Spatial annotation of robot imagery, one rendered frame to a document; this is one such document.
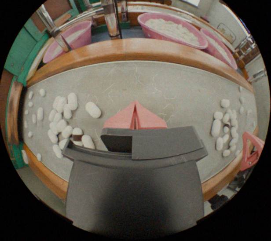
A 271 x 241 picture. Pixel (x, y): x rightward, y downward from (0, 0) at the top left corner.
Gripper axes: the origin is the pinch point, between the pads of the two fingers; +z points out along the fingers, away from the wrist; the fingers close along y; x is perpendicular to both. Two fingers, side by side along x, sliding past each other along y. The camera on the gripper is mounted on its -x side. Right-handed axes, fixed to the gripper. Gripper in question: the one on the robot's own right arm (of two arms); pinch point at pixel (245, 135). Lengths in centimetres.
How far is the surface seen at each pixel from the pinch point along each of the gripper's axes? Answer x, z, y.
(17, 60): -24, 17, 84
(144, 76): -2.9, 15.4, 20.9
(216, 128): 2.6, 6.0, 6.3
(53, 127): 2.7, 6.2, 39.8
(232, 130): 4.7, 4.3, -4.8
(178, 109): 1.1, 10.6, 15.1
